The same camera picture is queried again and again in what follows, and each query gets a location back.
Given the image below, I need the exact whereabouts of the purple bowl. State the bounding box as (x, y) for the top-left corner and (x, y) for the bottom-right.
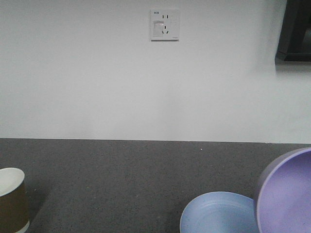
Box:
(254, 148), (311, 233)

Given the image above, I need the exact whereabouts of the brown paper cup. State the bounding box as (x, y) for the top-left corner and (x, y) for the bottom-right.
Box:
(0, 167), (30, 233)

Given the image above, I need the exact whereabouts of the light blue plate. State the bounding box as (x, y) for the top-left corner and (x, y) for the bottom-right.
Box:
(179, 191), (259, 233)

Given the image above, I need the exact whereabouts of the white wall socket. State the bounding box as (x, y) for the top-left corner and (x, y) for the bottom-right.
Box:
(149, 9), (180, 42)

